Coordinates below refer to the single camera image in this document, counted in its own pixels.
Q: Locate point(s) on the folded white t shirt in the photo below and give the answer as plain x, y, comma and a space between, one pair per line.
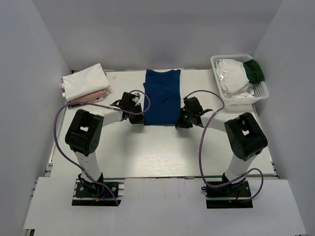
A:
89, 80

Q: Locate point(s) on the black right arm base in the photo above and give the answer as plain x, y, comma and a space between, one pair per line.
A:
228, 198

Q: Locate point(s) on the blue t shirt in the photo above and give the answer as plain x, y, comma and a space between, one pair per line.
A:
163, 90

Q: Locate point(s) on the folded pink t shirt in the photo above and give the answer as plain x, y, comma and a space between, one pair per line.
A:
91, 97

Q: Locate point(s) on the white t shirt in basket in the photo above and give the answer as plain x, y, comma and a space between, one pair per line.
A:
233, 79

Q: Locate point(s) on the white plastic basket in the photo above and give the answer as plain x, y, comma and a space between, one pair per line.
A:
260, 90

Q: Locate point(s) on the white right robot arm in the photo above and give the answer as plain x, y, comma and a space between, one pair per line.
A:
246, 139

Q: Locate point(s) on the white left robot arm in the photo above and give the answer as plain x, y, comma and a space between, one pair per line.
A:
83, 135

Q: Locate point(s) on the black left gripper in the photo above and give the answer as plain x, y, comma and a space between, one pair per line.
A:
139, 120

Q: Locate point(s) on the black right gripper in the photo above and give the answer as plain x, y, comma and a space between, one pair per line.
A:
180, 124

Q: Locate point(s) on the dark green t shirt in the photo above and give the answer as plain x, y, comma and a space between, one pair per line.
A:
253, 71

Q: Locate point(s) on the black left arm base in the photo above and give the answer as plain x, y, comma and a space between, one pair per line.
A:
92, 195

